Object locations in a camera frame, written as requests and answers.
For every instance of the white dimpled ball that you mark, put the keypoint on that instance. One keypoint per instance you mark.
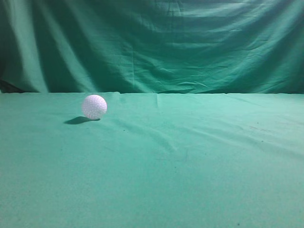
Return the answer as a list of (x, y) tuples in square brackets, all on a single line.
[(94, 107)]

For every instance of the green table cloth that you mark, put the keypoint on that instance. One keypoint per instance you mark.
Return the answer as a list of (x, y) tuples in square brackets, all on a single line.
[(152, 161)]

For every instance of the green backdrop cloth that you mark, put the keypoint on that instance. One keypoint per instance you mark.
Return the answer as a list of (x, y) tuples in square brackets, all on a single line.
[(152, 46)]

